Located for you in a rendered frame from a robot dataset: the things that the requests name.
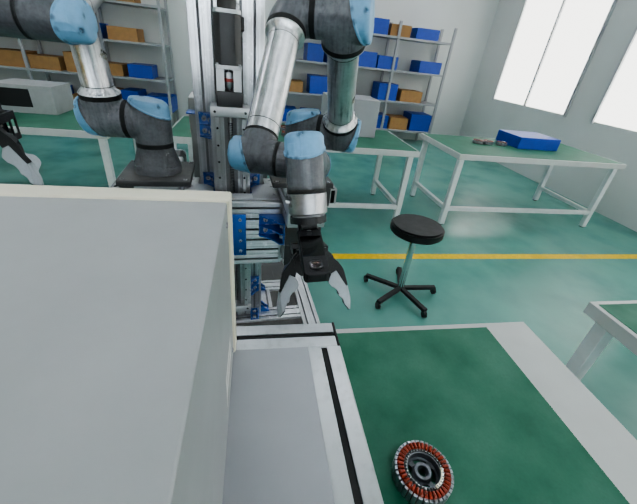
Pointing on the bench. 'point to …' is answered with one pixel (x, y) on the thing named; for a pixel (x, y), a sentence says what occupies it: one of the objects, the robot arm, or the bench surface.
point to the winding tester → (106, 344)
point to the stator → (409, 486)
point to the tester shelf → (294, 421)
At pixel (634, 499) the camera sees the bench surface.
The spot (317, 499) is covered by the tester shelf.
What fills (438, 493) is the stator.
